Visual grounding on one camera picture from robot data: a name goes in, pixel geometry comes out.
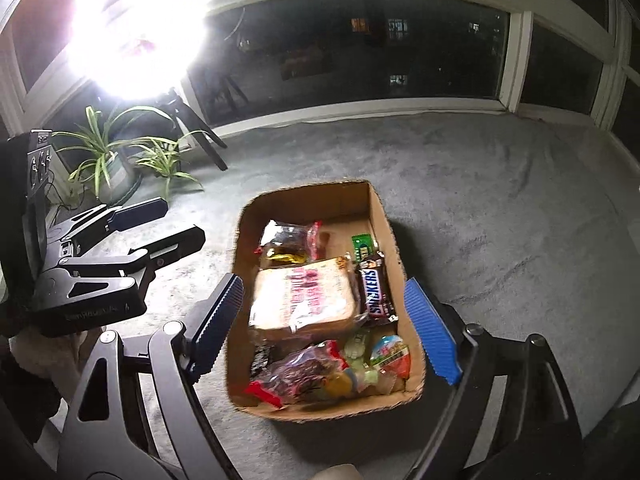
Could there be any dark green candy packet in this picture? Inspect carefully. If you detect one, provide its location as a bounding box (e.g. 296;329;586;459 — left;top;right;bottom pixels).
352;233;378;262

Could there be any brown Snickers bar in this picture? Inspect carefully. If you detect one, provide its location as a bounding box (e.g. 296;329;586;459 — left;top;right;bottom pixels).
357;252;398;325

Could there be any bright ring light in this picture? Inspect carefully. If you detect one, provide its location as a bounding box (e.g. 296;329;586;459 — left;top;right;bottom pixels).
67;0;210;102

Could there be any small spider plant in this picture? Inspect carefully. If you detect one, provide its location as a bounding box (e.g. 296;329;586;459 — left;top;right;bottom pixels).
130;136;204;200

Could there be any dark snack red-edged packet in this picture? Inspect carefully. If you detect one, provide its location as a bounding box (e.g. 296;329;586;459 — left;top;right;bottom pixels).
244;339;348;410

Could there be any black power cable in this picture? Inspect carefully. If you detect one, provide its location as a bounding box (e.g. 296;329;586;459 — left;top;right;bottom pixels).
44;179;82;212

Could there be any yellow ball green wrapper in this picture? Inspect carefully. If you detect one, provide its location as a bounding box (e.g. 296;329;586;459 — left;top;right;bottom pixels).
318;368;358;401

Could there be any packaged toast bread slice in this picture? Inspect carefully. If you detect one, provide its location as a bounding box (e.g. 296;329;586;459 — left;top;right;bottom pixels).
248;256;366;342

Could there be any dark dates red-edged packet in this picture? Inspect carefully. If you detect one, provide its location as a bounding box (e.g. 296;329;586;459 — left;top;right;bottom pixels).
254;220;322;269

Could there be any black milk candy packet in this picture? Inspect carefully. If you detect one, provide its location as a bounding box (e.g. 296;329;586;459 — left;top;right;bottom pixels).
250;346;273;379

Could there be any cardboard box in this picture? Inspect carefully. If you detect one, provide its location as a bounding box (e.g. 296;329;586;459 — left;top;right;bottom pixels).
226;180;426;422

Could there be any black tripod stand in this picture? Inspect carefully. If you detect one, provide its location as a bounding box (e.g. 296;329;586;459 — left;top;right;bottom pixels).
156;90;228;171

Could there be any white gloved left hand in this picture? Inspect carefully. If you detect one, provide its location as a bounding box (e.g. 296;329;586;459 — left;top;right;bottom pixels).
9;327;104;403

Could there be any green mochi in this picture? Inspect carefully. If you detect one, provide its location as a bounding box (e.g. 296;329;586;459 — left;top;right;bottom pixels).
342;328;370;368

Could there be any light green candy packet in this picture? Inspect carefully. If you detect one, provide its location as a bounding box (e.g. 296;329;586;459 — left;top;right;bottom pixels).
344;367;397;396

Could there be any large potted spider plant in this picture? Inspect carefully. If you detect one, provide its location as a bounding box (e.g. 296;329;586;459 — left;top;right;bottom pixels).
52;105;175;205

